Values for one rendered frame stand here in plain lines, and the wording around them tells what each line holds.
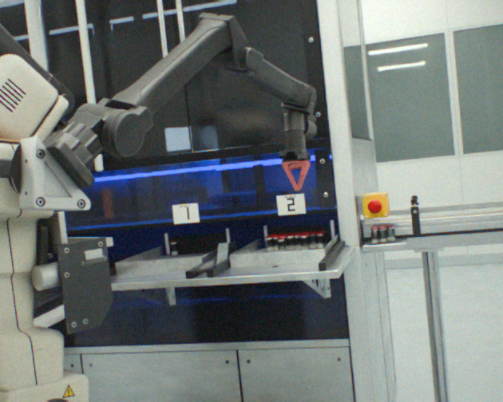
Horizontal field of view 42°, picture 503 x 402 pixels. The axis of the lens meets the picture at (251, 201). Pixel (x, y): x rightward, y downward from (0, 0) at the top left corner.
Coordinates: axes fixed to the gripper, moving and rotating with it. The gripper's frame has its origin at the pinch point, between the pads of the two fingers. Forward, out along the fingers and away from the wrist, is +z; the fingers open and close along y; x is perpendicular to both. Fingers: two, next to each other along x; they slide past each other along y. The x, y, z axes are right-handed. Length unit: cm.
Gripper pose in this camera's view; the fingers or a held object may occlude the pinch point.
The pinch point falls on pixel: (297, 187)
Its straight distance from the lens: 173.1
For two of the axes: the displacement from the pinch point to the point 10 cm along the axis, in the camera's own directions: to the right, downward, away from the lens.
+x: -9.6, 0.9, 2.6
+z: 0.6, 9.9, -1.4
